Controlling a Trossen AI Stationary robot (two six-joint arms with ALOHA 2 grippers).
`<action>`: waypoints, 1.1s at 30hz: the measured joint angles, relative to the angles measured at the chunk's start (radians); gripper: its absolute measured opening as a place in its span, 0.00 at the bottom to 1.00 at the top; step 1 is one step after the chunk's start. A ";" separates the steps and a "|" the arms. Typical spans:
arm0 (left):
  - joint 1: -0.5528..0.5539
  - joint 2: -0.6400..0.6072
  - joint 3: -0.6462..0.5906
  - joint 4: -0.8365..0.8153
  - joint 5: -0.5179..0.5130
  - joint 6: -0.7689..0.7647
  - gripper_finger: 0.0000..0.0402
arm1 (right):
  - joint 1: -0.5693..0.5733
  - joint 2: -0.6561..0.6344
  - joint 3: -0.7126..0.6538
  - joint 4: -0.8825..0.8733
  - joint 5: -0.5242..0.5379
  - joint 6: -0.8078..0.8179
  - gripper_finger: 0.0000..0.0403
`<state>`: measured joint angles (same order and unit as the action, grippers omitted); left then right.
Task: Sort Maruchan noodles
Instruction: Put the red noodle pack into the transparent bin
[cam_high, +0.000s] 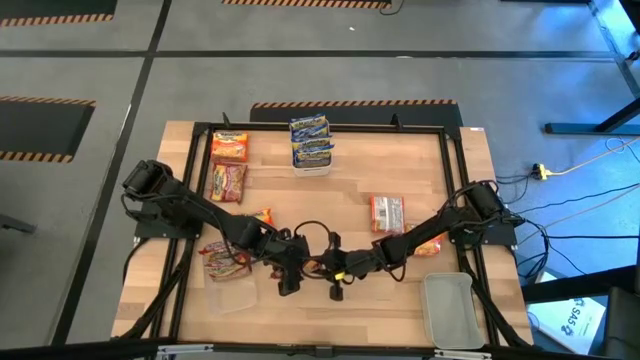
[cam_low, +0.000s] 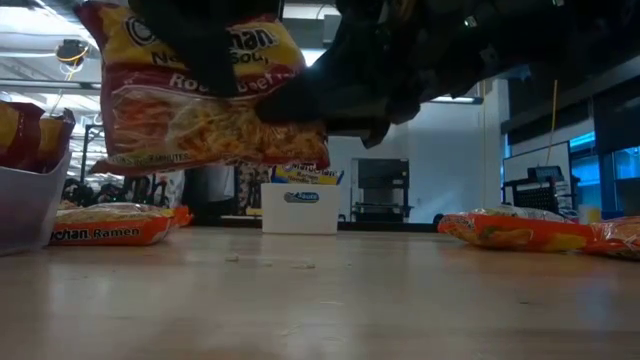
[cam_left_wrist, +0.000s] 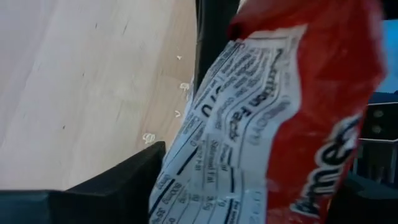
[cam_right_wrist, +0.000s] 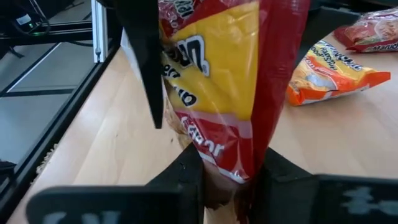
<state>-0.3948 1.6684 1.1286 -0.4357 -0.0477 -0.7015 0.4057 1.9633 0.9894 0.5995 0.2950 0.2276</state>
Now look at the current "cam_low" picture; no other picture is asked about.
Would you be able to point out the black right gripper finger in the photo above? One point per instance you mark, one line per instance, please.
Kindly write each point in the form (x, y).
(365, 131)
(330, 95)

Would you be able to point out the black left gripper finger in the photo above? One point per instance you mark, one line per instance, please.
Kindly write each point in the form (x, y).
(215, 60)

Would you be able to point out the dark red Maruchan ramen packet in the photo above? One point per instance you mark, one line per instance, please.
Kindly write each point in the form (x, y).
(175, 130)

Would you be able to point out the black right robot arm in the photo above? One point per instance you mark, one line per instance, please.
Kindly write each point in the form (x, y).
(560, 35)

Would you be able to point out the black cabinet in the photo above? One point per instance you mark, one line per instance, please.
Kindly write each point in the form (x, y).
(380, 190)

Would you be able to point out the white bin with blue sticker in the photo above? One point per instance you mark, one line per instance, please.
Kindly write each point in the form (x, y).
(300, 217)

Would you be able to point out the black-white patterned panel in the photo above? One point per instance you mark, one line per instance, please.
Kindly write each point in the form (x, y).
(254, 182)

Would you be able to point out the black pegboard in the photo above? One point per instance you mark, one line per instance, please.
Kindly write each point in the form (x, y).
(537, 200)

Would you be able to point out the cream cylinder container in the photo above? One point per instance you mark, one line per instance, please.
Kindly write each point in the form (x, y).
(591, 215)

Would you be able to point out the white plastic bin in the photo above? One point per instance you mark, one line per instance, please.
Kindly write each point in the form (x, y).
(25, 215)

